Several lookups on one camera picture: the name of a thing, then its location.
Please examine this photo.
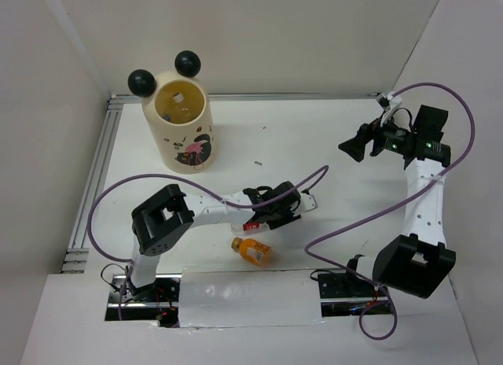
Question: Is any red label plastic bottle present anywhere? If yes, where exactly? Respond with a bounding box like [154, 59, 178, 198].
[230, 222, 270, 236]

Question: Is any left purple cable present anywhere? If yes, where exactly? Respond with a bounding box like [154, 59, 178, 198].
[88, 164, 330, 323]

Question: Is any orange juice bottle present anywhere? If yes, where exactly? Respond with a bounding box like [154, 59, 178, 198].
[231, 237, 273, 267]

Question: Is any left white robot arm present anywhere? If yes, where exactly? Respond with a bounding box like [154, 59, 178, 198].
[127, 182, 316, 301]

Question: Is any clear unlabelled plastic bottle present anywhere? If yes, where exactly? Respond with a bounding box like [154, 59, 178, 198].
[159, 92, 194, 124]

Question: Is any aluminium frame rail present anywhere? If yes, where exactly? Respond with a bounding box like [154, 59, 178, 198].
[60, 92, 377, 274]

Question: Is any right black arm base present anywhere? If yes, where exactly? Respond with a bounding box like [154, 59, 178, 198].
[310, 270, 391, 318]

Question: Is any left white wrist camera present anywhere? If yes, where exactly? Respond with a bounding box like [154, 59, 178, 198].
[296, 192, 318, 214]

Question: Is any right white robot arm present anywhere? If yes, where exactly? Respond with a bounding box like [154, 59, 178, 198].
[339, 105, 456, 299]

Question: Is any cream cylindrical bin with ears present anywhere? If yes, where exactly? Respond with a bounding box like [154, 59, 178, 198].
[127, 50, 216, 175]

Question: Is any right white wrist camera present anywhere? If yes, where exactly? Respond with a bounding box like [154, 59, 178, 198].
[376, 91, 402, 127]

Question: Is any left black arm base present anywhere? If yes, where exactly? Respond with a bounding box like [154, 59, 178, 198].
[100, 264, 182, 329]

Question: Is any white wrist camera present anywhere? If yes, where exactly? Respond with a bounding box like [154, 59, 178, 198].
[376, 91, 402, 127]
[296, 192, 318, 214]

